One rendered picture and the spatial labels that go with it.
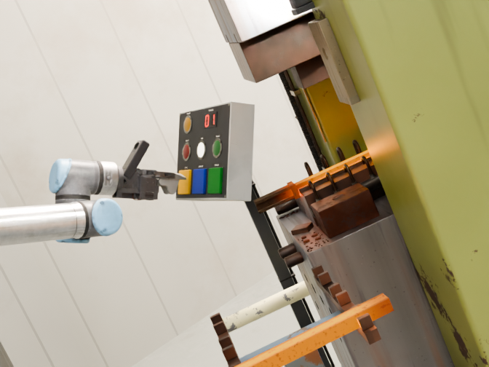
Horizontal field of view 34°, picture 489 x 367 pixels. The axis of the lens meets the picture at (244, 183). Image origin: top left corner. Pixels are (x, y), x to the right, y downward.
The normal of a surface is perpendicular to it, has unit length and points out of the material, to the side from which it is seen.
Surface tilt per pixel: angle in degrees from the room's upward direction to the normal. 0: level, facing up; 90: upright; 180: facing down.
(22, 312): 90
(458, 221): 90
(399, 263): 90
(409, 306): 90
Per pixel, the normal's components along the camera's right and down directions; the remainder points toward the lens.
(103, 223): 0.71, -0.11
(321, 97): 0.14, 0.17
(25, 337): 0.51, -0.02
